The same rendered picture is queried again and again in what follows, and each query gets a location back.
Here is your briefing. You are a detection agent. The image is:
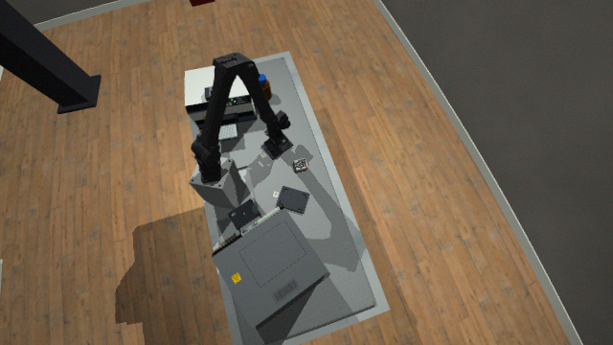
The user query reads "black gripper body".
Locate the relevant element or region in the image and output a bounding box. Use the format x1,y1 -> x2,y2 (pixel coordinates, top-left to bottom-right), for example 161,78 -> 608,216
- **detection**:
265,130 -> 284,148

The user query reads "brown bottle with blue cap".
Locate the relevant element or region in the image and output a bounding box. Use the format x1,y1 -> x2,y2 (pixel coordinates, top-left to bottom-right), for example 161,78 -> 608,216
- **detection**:
259,74 -> 272,100

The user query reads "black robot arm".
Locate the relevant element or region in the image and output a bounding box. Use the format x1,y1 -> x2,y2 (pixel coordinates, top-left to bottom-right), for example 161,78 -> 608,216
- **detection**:
191,53 -> 290,183

